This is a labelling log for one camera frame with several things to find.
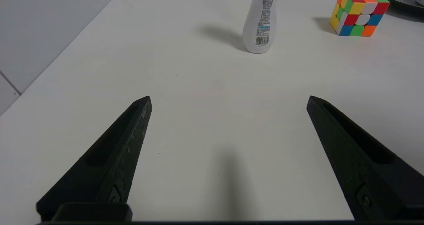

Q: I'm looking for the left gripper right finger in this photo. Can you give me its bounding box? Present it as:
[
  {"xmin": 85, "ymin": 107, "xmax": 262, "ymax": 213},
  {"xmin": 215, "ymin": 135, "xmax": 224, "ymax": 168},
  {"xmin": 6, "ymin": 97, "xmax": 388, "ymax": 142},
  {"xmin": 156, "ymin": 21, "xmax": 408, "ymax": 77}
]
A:
[{"xmin": 306, "ymin": 95, "xmax": 424, "ymax": 221}]

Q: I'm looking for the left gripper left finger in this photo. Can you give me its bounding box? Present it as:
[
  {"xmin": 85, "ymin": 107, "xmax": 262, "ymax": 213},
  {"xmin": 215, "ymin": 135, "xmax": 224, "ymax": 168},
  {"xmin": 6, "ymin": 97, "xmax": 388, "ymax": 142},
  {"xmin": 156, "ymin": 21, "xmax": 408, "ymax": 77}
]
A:
[{"xmin": 36, "ymin": 96, "xmax": 153, "ymax": 222}]

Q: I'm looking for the multicoloured puzzle cube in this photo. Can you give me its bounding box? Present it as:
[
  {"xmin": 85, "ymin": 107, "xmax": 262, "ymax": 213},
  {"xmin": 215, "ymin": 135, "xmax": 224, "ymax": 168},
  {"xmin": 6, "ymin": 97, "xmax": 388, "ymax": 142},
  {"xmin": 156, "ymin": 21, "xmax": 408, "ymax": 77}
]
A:
[{"xmin": 329, "ymin": 0, "xmax": 391, "ymax": 37}]

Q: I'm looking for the translucent plastic bottle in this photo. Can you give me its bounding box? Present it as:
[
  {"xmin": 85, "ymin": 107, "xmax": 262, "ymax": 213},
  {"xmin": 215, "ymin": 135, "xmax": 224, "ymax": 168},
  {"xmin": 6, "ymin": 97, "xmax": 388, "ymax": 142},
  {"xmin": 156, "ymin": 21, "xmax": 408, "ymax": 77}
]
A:
[{"xmin": 242, "ymin": 0, "xmax": 283, "ymax": 54}]

